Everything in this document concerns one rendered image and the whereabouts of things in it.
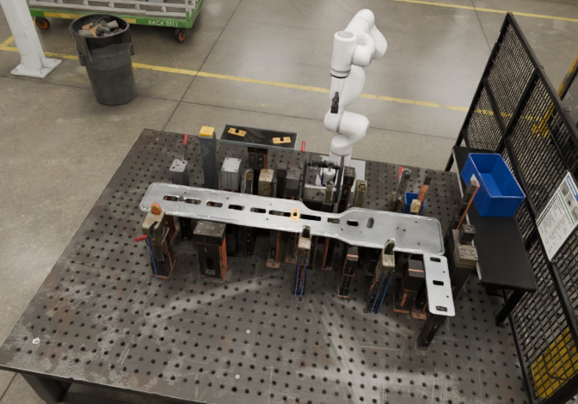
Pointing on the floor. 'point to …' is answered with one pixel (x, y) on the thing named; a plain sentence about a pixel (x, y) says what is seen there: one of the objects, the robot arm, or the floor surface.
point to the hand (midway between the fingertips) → (335, 105)
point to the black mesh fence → (530, 198)
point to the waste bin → (106, 56)
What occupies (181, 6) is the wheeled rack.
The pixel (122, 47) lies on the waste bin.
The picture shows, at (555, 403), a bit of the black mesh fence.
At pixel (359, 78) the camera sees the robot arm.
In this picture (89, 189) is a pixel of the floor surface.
